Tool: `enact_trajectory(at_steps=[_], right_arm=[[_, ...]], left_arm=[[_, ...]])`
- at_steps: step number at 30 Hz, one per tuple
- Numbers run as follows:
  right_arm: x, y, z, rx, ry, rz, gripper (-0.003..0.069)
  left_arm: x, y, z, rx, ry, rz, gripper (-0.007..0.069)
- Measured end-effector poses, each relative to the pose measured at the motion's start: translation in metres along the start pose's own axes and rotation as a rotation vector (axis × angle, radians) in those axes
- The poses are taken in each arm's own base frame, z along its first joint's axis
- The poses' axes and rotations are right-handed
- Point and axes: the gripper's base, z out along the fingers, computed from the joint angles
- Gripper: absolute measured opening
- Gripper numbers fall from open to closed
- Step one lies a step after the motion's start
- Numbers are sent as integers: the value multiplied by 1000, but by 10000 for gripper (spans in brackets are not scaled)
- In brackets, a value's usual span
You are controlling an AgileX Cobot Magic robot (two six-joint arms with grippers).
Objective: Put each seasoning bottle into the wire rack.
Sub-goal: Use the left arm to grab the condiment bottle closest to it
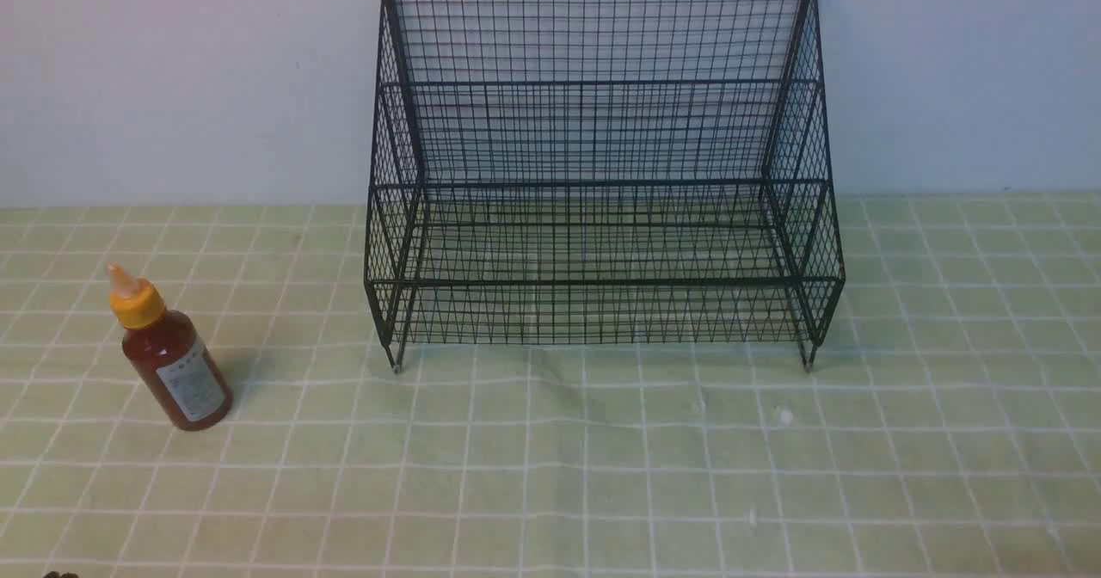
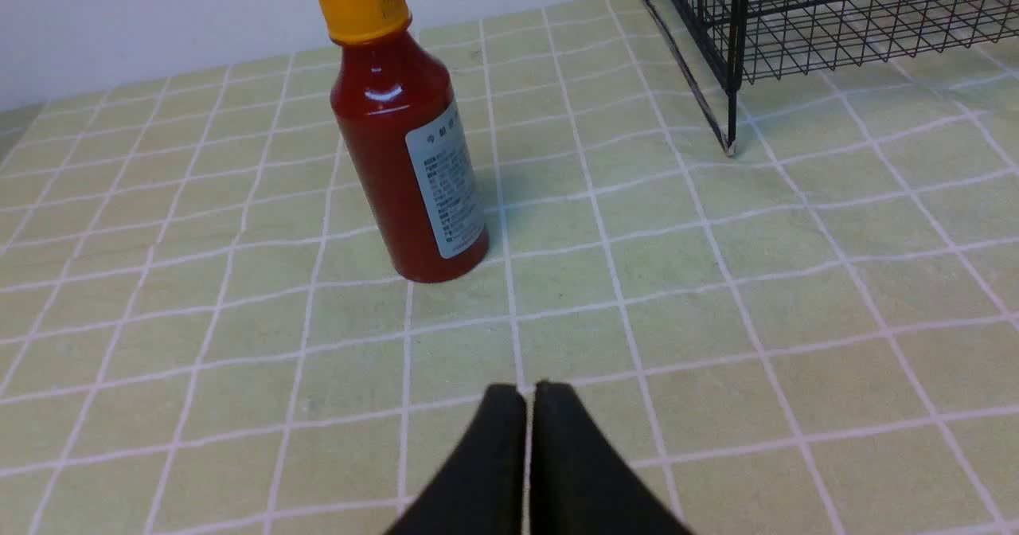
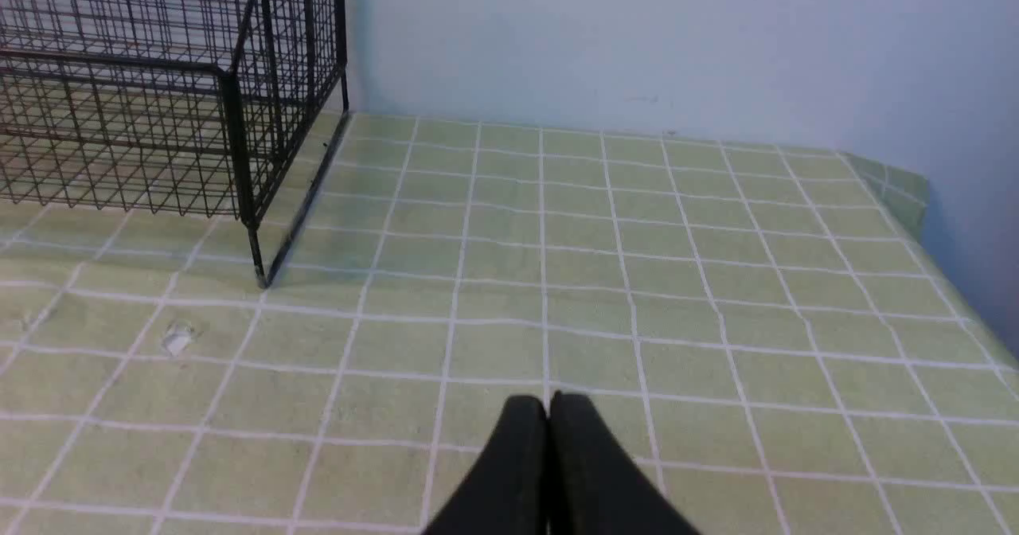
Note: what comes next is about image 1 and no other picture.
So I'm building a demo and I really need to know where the brown seasoning bottle yellow cap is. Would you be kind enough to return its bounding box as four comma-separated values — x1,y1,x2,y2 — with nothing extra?
107,263,233,432

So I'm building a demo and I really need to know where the green checkered tablecloth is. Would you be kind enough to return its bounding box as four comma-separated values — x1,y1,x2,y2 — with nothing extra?
1,193,1100,577

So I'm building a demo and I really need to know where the black wire mesh rack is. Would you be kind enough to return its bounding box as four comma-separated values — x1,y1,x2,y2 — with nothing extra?
363,0,846,372

